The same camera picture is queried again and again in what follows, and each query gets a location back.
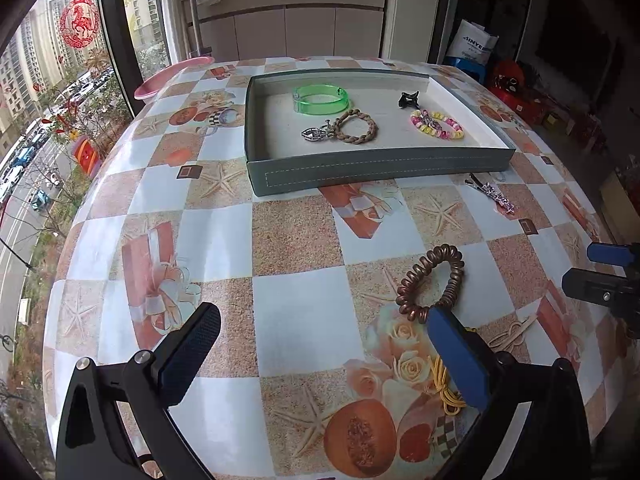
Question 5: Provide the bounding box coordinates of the red lantern window sticker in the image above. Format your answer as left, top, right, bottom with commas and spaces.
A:
72, 134, 104, 177

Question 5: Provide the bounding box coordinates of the gold looped hair pin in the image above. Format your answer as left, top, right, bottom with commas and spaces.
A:
487, 315, 539, 351

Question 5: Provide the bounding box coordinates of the yellow elastic hair tie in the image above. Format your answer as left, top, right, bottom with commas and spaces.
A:
431, 355, 469, 416

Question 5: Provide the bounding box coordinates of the white cabinet counter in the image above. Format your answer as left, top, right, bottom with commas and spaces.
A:
186, 0, 394, 61

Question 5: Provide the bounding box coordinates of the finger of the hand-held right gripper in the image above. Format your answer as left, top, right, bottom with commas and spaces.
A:
587, 241, 640, 267
561, 268, 640, 339

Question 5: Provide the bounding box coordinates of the brown spiral hair tie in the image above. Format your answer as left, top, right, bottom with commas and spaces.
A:
395, 244, 466, 325

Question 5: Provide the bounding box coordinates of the white printed bag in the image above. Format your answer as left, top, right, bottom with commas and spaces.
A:
446, 19, 500, 64

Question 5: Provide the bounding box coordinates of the pink yellow beaded bracelet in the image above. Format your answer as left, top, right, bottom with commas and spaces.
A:
410, 109, 465, 141

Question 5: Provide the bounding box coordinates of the pink plastic basin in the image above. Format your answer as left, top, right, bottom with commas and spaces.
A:
134, 56, 216, 101

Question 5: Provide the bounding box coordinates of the patterned checkered tablecloth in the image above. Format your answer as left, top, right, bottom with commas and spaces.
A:
42, 55, 640, 480

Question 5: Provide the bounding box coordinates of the blue plastic stool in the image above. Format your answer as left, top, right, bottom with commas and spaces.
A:
456, 57, 489, 84

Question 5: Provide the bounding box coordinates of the silver rhinestone hair clip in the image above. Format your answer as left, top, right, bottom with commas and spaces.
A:
464, 173, 517, 216

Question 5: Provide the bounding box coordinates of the grey shallow box tray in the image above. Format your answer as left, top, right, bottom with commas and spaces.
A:
245, 67, 517, 199

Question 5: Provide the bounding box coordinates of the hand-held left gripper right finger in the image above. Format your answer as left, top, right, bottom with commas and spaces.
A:
426, 306, 592, 480

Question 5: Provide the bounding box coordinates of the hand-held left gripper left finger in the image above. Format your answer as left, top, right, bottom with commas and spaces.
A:
55, 301, 222, 480

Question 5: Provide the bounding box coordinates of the red horse window sticker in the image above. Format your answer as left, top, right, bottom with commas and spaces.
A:
58, 0, 100, 50

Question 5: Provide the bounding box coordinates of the green translucent bangle bracelet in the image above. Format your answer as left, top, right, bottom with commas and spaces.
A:
293, 85, 349, 117

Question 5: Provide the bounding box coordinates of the brown braided bracelet with charm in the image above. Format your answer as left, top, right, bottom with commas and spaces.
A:
301, 109, 379, 144

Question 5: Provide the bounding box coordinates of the red plastic chair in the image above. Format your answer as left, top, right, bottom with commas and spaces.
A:
489, 59, 540, 107

